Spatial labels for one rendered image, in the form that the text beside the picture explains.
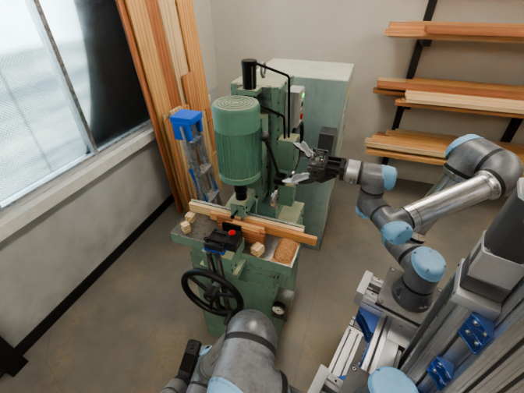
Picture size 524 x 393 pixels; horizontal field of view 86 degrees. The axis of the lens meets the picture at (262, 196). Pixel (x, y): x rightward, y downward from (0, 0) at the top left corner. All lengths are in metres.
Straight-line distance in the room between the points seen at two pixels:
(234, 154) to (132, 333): 1.54
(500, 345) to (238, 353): 0.57
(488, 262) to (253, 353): 0.55
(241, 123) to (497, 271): 0.81
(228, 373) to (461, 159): 0.95
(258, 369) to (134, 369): 1.56
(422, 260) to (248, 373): 0.79
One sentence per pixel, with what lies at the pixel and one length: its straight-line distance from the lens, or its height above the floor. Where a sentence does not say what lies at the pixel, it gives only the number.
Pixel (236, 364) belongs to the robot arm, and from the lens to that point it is 0.62.
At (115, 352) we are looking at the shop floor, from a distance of 2.22.
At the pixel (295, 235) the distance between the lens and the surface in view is 1.30.
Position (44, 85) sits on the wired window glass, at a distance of 2.18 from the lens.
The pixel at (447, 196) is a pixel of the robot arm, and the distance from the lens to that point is 0.99.
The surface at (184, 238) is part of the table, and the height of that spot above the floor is 0.89.
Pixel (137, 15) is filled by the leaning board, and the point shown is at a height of 1.68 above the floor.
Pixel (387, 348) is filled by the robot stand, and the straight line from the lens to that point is 1.32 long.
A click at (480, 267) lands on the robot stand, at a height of 1.33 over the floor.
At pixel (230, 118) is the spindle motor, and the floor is 1.48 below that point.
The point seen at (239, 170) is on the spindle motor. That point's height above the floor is 1.27.
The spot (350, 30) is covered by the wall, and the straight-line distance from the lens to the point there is 3.21.
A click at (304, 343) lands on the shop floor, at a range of 2.06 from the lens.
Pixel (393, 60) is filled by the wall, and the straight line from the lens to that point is 3.24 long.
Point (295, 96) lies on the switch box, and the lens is 1.28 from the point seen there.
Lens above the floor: 1.85
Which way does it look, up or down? 37 degrees down
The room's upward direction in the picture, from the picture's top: straight up
